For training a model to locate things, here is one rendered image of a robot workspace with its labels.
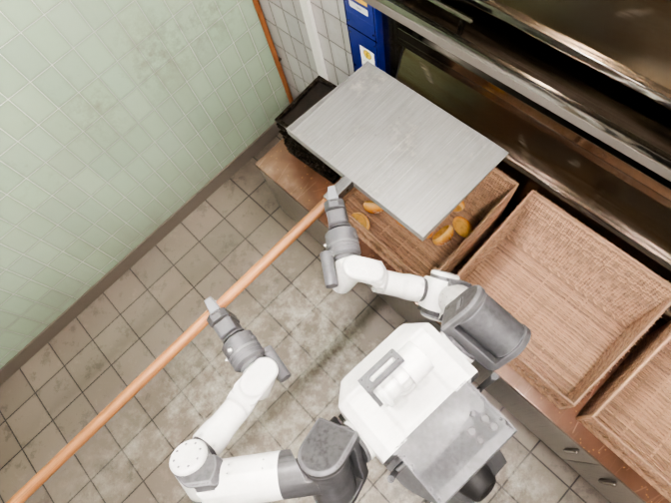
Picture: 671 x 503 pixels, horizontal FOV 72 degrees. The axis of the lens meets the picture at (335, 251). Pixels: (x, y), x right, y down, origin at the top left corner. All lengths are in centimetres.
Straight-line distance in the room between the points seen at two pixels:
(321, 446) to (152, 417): 182
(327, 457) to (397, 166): 81
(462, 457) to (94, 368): 230
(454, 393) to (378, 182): 65
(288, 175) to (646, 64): 143
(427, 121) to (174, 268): 185
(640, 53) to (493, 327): 67
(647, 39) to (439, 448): 94
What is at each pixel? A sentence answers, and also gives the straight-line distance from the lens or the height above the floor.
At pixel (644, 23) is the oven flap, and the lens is 125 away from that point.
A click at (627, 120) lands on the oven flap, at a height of 140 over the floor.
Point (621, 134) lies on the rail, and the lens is 122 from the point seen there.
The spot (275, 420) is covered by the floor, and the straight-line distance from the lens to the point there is 246.
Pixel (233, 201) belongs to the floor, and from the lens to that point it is 288.
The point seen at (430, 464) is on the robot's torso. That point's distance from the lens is 96.
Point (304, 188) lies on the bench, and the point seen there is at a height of 58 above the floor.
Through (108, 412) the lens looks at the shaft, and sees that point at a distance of 136.
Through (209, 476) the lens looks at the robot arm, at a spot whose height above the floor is 142.
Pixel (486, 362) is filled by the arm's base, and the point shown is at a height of 135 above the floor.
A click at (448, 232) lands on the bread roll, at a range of 188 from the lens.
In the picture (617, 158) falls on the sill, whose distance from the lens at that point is 151.
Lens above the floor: 236
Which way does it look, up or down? 67 degrees down
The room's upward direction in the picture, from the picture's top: 22 degrees counter-clockwise
